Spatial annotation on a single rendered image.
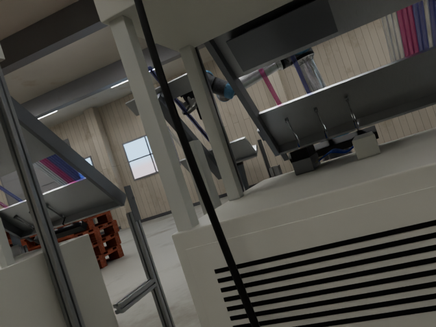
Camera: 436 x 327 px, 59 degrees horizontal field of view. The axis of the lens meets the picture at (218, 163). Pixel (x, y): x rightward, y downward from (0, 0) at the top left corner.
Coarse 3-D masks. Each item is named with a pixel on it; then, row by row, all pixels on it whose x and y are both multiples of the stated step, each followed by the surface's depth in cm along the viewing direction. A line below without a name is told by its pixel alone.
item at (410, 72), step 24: (432, 48) 118; (384, 72) 125; (408, 72) 125; (432, 72) 125; (312, 96) 133; (336, 96) 133; (360, 96) 133; (384, 96) 132; (408, 96) 132; (264, 120) 142; (288, 120) 141; (312, 120) 141; (336, 120) 141
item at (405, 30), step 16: (432, 0) 107; (384, 16) 111; (400, 16) 111; (416, 16) 111; (432, 16) 111; (384, 32) 116; (400, 32) 115; (416, 32) 115; (432, 32) 115; (400, 48) 119; (416, 48) 119
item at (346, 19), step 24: (312, 0) 107; (336, 0) 107; (360, 0) 106; (384, 0) 106; (408, 0) 106; (264, 24) 108; (288, 24) 108; (312, 24) 108; (336, 24) 112; (360, 24) 112; (240, 48) 114; (264, 48) 114; (288, 48) 114; (240, 72) 125
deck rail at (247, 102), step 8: (208, 48) 114; (216, 48) 116; (216, 56) 116; (224, 64) 119; (224, 72) 121; (232, 72) 125; (232, 80) 123; (240, 80) 130; (232, 88) 125; (240, 88) 127; (240, 96) 128; (248, 96) 134; (248, 104) 131; (248, 112) 133; (256, 112) 137; (256, 120) 136; (264, 128) 140; (264, 136) 142; (272, 144) 146
